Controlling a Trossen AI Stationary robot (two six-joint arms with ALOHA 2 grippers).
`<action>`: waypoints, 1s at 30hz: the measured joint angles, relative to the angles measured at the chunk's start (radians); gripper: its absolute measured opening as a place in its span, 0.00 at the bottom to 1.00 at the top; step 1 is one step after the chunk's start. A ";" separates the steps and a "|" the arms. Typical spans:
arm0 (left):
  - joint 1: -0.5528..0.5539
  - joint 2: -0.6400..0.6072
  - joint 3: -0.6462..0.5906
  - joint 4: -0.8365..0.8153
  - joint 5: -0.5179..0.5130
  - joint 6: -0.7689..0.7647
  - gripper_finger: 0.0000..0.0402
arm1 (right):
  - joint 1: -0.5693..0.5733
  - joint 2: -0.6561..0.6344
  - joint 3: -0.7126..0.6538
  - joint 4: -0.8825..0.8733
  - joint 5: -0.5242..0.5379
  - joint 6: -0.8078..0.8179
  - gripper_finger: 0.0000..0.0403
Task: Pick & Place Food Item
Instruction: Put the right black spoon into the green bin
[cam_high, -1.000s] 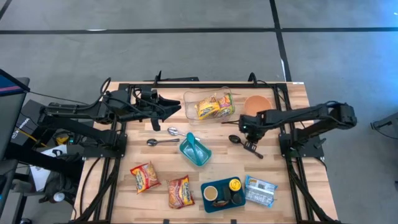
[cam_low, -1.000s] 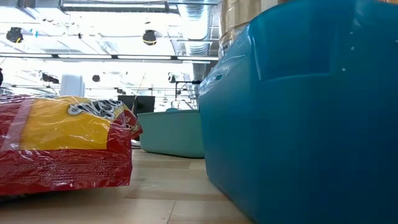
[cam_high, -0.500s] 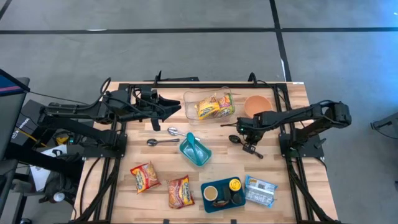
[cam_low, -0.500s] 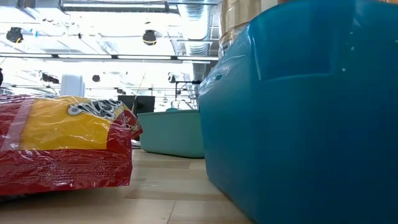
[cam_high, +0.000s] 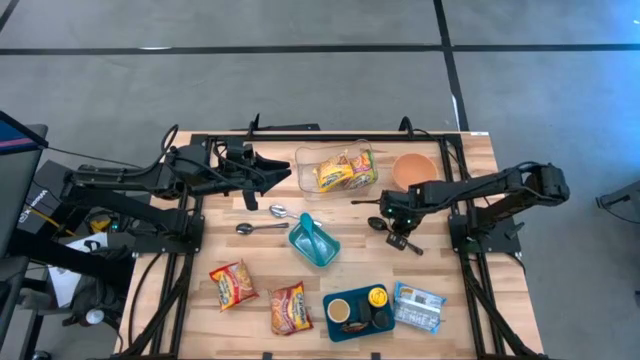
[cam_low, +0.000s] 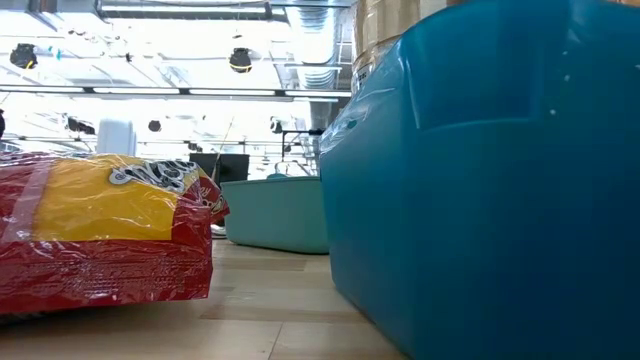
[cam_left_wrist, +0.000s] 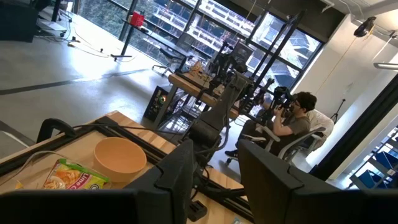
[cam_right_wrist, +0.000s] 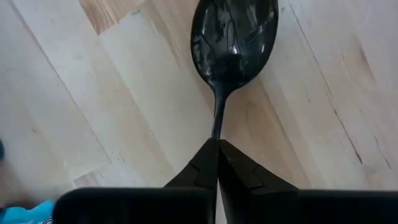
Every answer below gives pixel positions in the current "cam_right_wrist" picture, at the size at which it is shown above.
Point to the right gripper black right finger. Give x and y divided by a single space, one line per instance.
264 202

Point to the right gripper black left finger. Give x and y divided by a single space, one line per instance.
174 205

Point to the blue white snack packet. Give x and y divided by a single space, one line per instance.
25 214

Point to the black spoon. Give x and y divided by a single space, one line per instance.
233 46

